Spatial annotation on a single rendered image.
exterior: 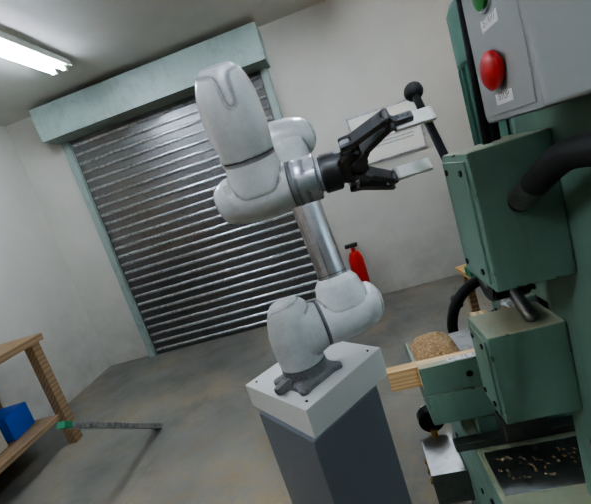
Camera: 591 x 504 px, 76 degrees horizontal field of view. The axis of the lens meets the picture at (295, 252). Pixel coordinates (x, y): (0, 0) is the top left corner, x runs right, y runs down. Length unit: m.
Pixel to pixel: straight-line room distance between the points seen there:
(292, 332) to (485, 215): 0.86
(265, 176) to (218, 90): 0.16
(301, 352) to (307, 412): 0.18
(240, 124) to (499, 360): 0.52
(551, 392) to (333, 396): 0.77
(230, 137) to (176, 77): 3.04
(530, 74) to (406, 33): 3.57
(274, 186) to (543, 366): 0.49
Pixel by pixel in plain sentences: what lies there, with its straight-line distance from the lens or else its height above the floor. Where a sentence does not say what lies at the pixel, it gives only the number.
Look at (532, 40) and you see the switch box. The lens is 0.33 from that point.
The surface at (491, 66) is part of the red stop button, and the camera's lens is 0.35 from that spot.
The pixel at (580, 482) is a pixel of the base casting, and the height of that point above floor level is 0.80.
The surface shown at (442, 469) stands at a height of 0.62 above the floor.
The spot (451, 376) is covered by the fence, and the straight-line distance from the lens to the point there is 0.74.
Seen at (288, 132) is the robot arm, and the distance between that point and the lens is 1.26.
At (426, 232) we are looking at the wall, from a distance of 3.82.
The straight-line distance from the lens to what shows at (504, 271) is 0.45.
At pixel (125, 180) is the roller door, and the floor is 1.83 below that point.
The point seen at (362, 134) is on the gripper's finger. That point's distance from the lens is 0.68.
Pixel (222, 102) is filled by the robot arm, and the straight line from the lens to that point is 0.69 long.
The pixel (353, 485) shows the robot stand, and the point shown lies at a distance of 1.40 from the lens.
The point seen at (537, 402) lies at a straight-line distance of 0.58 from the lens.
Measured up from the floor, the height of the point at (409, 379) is 0.92.
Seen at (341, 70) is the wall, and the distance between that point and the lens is 3.76.
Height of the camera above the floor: 1.33
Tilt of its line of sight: 10 degrees down
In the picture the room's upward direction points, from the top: 18 degrees counter-clockwise
